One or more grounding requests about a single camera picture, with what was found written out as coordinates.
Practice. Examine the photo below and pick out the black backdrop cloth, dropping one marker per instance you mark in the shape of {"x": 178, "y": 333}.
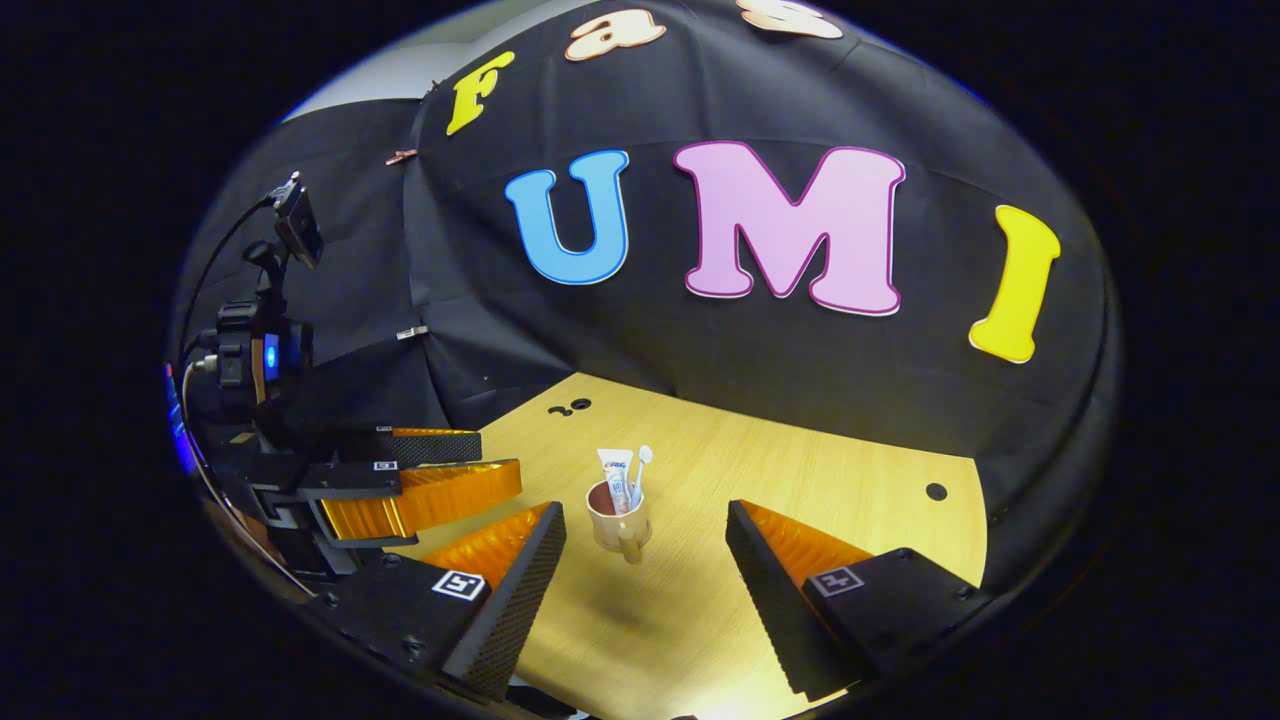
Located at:
{"x": 700, "y": 350}

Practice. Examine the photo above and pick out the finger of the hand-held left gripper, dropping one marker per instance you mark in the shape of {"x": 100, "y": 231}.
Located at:
{"x": 430, "y": 447}
{"x": 440, "y": 495}

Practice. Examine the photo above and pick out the red cloth clip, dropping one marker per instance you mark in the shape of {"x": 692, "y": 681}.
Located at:
{"x": 400, "y": 157}

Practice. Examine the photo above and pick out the silver cloth clip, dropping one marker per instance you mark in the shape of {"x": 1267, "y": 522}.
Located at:
{"x": 412, "y": 332}

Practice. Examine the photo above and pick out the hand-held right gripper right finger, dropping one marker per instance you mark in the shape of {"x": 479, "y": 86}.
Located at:
{"x": 775, "y": 610}

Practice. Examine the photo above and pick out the white toothpaste tube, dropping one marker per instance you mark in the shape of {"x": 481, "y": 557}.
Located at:
{"x": 615, "y": 470}

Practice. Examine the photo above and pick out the light blue toothbrush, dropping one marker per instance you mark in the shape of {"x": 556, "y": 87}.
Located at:
{"x": 644, "y": 455}

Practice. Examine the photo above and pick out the wooden desktop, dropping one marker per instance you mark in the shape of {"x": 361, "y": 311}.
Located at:
{"x": 720, "y": 450}

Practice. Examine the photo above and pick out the beige cup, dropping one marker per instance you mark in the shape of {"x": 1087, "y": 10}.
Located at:
{"x": 610, "y": 530}

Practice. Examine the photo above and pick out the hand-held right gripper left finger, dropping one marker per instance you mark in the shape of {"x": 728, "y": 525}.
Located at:
{"x": 520, "y": 600}

